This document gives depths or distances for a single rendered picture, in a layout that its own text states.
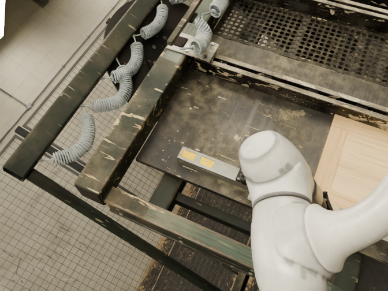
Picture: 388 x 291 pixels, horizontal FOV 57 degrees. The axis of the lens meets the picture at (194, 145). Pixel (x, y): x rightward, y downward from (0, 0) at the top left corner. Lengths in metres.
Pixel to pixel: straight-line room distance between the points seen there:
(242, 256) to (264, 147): 0.59
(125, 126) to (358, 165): 0.83
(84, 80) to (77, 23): 5.13
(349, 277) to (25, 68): 5.73
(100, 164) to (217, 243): 0.46
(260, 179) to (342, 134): 0.85
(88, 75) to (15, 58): 4.62
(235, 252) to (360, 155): 0.58
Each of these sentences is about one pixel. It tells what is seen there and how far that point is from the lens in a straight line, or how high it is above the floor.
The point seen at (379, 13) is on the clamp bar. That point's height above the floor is 1.29.
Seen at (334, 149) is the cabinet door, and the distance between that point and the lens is 1.38.
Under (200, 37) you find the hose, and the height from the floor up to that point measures 1.87.
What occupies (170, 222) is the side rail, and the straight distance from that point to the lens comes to 1.17.
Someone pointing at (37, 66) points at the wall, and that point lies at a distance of 6.38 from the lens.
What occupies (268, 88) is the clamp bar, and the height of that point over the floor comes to 1.54.
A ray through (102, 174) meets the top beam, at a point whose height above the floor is 1.89.
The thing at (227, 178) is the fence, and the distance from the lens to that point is 1.24.
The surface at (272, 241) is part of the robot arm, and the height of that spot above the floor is 1.70.
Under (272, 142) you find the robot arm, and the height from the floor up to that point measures 1.76.
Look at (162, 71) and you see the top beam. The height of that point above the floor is 1.91.
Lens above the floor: 2.01
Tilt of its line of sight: 15 degrees down
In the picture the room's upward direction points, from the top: 54 degrees counter-clockwise
